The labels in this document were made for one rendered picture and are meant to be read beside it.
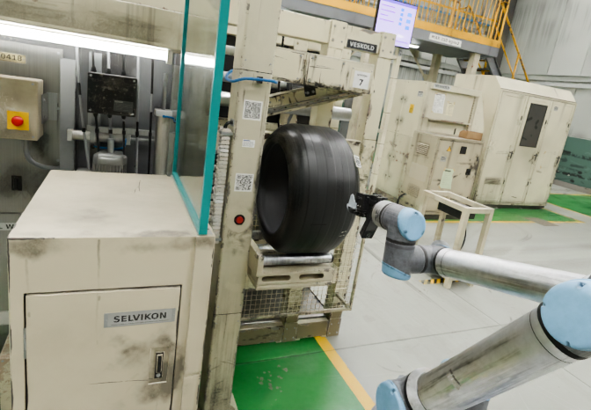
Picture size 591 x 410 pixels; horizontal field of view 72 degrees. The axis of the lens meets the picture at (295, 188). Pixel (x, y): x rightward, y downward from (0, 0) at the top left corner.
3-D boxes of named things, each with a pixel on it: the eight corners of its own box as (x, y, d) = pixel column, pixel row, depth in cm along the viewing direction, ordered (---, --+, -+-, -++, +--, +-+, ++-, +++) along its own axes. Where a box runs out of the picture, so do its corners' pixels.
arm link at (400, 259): (422, 281, 124) (428, 243, 123) (391, 282, 120) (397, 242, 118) (403, 271, 133) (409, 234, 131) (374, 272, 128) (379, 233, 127)
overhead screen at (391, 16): (372, 41, 520) (380, -5, 507) (369, 41, 525) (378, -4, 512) (409, 49, 545) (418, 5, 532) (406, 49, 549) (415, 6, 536)
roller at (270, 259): (259, 252, 170) (256, 258, 173) (260, 262, 167) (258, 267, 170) (331, 251, 184) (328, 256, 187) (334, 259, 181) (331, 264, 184)
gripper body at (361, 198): (373, 192, 146) (393, 198, 135) (369, 215, 147) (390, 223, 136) (354, 191, 143) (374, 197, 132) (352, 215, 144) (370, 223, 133)
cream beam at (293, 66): (256, 77, 179) (260, 42, 176) (241, 76, 202) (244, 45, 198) (371, 95, 204) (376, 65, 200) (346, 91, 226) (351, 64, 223)
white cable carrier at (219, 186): (210, 243, 167) (222, 128, 155) (207, 238, 171) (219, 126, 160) (221, 243, 168) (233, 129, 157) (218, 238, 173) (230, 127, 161)
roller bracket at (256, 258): (255, 277, 165) (258, 255, 163) (231, 239, 200) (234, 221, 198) (263, 277, 166) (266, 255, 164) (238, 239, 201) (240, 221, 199)
